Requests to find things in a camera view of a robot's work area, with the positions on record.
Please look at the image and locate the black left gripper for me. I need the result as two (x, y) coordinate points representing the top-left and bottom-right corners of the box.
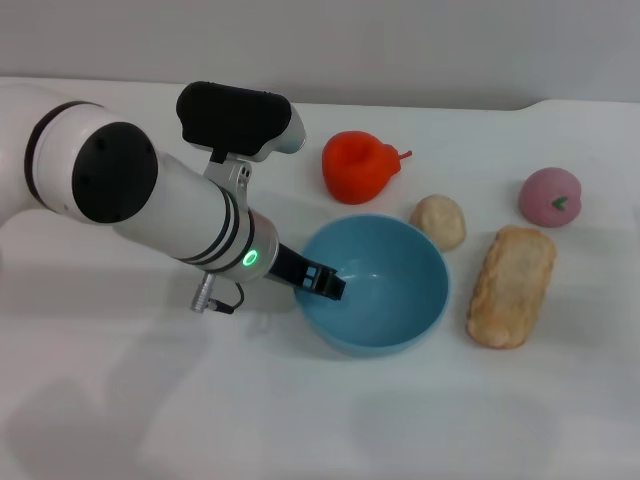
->
(267, 242), (347, 301)

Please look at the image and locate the red pear toy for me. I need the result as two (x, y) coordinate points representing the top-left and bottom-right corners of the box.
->
(321, 130), (414, 206)

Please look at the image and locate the beige round bun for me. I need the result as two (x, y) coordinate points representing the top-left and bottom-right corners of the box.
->
(409, 193), (468, 253)

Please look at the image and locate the left wrist camera housing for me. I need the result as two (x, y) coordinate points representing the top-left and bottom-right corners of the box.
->
(175, 81), (307, 164)

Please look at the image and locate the tan ridged shrimp toy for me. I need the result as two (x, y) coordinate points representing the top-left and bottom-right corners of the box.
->
(465, 225), (558, 350)

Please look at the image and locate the blue bowl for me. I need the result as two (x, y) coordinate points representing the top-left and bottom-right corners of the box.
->
(292, 213), (451, 359)

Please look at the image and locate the left arm connector cable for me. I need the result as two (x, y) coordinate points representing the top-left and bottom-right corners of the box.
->
(188, 272), (245, 315)

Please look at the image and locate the pink peach toy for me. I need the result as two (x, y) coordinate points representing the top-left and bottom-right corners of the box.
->
(517, 166), (583, 229)

